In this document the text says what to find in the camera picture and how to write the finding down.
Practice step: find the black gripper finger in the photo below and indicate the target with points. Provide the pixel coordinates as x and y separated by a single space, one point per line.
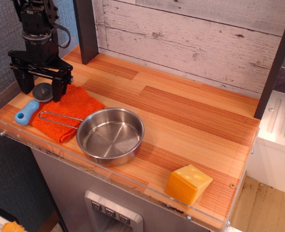
59 87
25 80

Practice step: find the clear acrylic table guard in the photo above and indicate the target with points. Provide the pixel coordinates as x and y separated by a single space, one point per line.
186 122

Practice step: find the stainless steel pan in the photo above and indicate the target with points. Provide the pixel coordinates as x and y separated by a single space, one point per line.
109 137

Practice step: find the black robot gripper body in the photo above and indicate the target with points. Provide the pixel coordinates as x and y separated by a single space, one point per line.
42 59

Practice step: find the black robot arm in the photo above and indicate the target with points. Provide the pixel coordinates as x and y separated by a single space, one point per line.
38 18

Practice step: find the orange knitted cloth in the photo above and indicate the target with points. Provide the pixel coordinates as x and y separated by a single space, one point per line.
67 113

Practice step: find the dark frame post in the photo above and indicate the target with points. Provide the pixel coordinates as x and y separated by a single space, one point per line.
86 27
271 80

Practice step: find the yellow object bottom left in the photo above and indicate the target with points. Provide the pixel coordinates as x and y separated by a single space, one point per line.
12 227

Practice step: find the grey toy fridge cabinet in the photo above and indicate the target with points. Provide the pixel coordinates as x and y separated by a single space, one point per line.
96 193

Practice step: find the dark right frame post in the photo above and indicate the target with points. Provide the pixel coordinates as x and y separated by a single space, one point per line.
271 80

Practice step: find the dark left frame post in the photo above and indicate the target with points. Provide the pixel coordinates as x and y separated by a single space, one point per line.
86 27

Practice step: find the grey spoon with blue handle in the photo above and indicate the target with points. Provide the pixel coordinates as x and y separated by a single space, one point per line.
42 93

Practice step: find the yellow toy cheese wedge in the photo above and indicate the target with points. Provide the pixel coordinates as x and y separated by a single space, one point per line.
186 184

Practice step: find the white ribbed side unit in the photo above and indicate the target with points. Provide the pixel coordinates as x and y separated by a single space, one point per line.
266 163

